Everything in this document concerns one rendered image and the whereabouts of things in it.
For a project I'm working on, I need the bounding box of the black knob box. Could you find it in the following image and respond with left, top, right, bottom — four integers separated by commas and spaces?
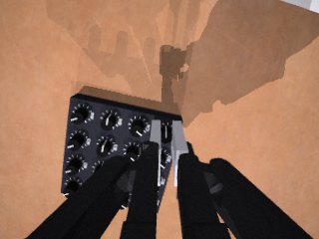
61, 93, 183, 213

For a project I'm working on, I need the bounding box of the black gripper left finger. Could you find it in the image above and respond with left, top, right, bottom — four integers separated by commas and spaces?
25, 120, 160, 239

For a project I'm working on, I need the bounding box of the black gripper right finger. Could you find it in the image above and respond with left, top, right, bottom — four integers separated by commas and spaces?
171, 120, 313, 239

